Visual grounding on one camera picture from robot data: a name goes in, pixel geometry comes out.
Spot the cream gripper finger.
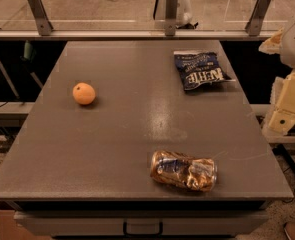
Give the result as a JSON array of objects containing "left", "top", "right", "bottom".
[
  {"left": 268, "top": 69, "right": 295, "bottom": 135},
  {"left": 258, "top": 28, "right": 283, "bottom": 55}
]

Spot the blue chip bag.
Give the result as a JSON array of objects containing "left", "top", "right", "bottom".
[{"left": 174, "top": 50, "right": 232, "bottom": 91}]

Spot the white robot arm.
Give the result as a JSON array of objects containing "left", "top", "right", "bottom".
[{"left": 259, "top": 13, "right": 295, "bottom": 135}]

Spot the crushed orange soda can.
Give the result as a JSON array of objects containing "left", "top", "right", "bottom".
[{"left": 150, "top": 151, "right": 217, "bottom": 192}]

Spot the orange fruit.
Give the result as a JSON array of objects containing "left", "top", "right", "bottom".
[{"left": 72, "top": 83, "right": 96, "bottom": 105}]

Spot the grey table drawer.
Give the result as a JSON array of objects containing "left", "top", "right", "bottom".
[{"left": 14, "top": 210, "right": 268, "bottom": 237}]

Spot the right metal bracket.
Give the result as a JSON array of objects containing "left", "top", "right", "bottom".
[{"left": 245, "top": 0, "right": 271, "bottom": 36}]

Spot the metal bracket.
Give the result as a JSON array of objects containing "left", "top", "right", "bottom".
[
  {"left": 164, "top": 0, "right": 178, "bottom": 36},
  {"left": 27, "top": 0, "right": 53, "bottom": 36},
  {"left": 245, "top": 0, "right": 271, "bottom": 36}
]

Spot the middle metal bracket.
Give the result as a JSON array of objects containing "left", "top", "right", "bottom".
[{"left": 164, "top": 0, "right": 178, "bottom": 36}]

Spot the black drawer handle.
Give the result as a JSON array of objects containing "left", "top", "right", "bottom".
[{"left": 122, "top": 221, "right": 163, "bottom": 237}]

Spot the left metal bracket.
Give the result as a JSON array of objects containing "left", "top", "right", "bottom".
[{"left": 27, "top": 0, "right": 53, "bottom": 36}]

